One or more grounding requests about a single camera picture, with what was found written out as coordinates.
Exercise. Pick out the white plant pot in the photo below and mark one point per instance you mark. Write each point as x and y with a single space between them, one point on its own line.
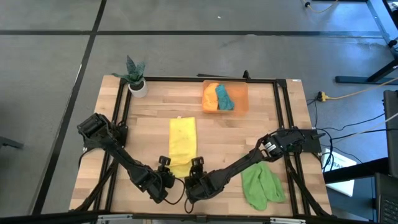
138 91

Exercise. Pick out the orange plastic basket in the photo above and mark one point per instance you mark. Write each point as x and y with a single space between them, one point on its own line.
241 98

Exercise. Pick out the teal microfiber towel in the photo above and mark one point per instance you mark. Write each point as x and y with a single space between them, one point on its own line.
224 98

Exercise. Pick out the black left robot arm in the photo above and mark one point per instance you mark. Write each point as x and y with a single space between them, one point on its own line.
121 155

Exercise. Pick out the black desk edge bar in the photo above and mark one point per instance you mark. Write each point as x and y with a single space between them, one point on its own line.
357 171

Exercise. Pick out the orange microfiber towel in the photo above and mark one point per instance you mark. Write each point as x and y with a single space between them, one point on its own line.
211 98

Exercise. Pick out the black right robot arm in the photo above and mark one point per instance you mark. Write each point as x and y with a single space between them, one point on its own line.
245 161

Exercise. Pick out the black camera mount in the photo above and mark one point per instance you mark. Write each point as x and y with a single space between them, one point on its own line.
246 74

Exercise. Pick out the black beam with silver brackets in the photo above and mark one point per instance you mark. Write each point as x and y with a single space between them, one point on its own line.
199 218

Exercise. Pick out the dark floor object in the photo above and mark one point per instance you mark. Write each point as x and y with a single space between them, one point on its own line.
9 143

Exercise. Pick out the green artificial plant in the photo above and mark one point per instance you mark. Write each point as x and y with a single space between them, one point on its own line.
133 73

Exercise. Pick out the yellow microfiber towel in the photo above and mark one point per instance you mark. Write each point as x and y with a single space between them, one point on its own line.
183 143

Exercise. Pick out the green microfiber towel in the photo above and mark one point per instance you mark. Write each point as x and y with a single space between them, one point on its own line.
264 188

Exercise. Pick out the white printed box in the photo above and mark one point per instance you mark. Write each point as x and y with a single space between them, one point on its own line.
342 188

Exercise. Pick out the black desk leg frame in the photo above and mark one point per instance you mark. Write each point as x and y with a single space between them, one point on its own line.
378 18

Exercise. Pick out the black keyboard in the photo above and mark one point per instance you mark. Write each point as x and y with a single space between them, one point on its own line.
387 202

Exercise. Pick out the black aluminium table frame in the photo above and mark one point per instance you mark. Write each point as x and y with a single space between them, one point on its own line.
174 79

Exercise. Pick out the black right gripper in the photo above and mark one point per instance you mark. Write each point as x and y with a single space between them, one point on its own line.
202 188

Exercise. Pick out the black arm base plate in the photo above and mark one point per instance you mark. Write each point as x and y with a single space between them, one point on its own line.
312 138
91 146

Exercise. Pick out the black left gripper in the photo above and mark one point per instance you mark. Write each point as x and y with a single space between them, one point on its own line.
158 188

